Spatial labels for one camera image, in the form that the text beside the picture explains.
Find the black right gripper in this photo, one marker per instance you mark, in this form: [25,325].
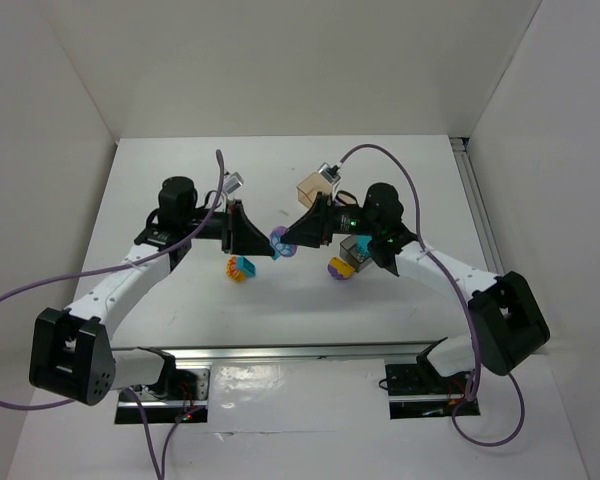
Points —
[323,220]

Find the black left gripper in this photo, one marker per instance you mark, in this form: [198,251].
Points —
[231,227]

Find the teal rectangular lego brick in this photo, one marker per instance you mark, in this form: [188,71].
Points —
[246,267]

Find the purple round flower lego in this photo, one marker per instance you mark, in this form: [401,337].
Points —
[281,249]

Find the dark grey translucent container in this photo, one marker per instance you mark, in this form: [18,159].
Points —
[349,254]

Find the teal rounded lego brick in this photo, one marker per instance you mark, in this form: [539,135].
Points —
[362,245]

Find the yellow lego brick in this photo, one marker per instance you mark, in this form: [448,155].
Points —
[338,262]

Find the purple half-round lego brick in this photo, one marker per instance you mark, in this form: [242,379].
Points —
[338,274]

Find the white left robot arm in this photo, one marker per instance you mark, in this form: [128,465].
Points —
[71,349]

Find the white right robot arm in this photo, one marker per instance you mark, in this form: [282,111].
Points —
[506,325]

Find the orange rounded lego brick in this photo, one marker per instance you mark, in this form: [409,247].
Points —
[233,272]

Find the orange translucent plastic container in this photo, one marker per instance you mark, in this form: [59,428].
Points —
[308,188]

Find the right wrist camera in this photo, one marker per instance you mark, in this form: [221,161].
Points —
[330,173]

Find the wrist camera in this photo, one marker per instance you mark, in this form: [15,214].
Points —
[330,173]
[232,183]

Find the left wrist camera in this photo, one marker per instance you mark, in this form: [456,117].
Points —
[232,183]

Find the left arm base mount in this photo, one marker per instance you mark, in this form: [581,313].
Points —
[186,397]

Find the right aluminium side rail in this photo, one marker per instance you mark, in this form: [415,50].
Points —
[478,245]

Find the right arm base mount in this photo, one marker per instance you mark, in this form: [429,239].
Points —
[418,392]

